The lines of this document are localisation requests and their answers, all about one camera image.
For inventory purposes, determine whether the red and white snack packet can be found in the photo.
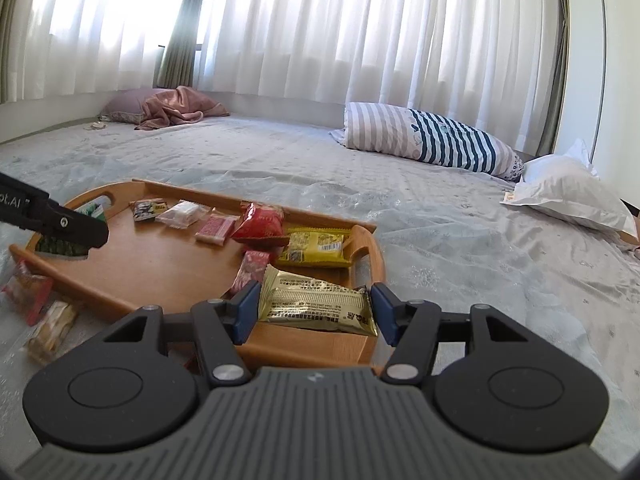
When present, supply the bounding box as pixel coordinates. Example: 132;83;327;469
1;258;55;328

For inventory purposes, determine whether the green snack packet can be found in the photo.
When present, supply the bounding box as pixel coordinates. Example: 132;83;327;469
37;199;109;261

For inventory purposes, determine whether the black and orange snack packet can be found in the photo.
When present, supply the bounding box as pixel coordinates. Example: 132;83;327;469
128;198;170;223

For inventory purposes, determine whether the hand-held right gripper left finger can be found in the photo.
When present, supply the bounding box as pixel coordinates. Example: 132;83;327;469
100;281;262;387

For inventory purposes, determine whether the printed white paper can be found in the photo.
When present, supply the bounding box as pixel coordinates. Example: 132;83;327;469
501;185;532;207

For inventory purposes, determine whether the pale gold snack packet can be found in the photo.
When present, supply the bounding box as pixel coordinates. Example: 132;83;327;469
257;264;380;337

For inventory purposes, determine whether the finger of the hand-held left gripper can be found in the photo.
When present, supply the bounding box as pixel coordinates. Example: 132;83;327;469
26;192;110;261

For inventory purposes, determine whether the white sheer curtain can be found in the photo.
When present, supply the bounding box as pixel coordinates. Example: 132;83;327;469
192;0;572;153
20;0;197;102

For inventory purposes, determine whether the yellow snack packet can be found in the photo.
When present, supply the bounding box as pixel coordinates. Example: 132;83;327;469
276;226;354;267

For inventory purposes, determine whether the red foil snack packet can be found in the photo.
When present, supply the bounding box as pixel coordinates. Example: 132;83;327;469
227;249;277;300

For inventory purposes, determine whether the brown cardboard box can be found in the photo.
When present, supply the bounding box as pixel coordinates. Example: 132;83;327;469
619;199;640;247

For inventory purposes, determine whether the blue striped pillow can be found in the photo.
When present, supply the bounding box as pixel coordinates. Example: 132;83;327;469
328;101;525;183

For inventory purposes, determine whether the clear biscuit packet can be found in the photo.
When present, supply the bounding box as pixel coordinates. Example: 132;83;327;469
23;299;81;364

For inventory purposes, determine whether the grey-green curtain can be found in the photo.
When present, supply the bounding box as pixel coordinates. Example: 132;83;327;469
154;0;212;89
0;0;40;105
536;0;572;157

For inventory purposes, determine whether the mauve pillow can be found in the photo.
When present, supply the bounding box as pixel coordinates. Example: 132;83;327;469
98;88;174;125

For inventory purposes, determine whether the white pillow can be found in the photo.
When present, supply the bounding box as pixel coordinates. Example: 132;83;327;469
499;138;639;245

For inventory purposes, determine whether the pink snack packet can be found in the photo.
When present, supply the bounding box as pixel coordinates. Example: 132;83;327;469
194;211;240;247

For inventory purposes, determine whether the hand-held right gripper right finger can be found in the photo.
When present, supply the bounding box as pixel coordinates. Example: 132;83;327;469
369;282;532;385

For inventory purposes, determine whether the pink blanket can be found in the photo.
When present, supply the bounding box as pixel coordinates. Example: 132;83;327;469
133;85;232;132

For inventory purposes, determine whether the wooden serving tray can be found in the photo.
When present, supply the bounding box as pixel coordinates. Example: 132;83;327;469
9;178;387;367

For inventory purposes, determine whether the white wardrobe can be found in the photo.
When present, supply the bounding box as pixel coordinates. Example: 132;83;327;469
554;0;640;223

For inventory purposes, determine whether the clear white snack packet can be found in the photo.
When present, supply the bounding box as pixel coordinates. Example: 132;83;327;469
154;200;212;230

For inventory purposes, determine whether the red snack bag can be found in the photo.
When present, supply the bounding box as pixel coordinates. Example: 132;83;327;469
230;202;290;251

